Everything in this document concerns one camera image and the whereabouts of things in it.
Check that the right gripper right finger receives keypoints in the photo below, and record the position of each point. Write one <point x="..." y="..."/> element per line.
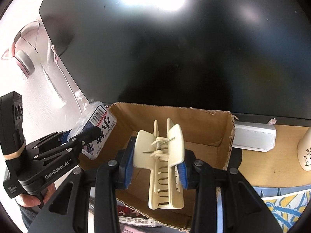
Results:
<point x="195" y="174"/>

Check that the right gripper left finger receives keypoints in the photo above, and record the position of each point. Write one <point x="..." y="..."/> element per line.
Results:
<point x="114" y="175"/>

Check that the cream plastic hair claw clip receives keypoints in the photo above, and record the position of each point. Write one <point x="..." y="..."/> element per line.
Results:
<point x="161" y="156"/>

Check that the left hand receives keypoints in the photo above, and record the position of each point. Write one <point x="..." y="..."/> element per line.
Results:
<point x="25" y="200"/>

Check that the brown cardboard box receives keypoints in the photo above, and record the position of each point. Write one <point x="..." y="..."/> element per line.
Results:
<point x="163" y="134"/>

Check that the white speaker bar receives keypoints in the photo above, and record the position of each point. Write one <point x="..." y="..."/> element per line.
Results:
<point x="254" y="136"/>

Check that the blue yellow patterned mat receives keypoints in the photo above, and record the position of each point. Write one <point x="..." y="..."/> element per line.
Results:
<point x="286" y="204"/>

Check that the pink cat-ear headphones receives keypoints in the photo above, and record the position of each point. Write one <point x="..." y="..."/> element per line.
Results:
<point x="22" y="59"/>

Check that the white cartoon mug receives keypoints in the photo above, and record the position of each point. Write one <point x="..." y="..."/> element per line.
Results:
<point x="303" y="151"/>

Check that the black computer monitor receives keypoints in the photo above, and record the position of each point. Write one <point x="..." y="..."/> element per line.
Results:
<point x="248" y="57"/>

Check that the black camera handle unit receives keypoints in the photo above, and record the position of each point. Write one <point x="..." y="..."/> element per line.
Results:
<point x="12" y="137"/>

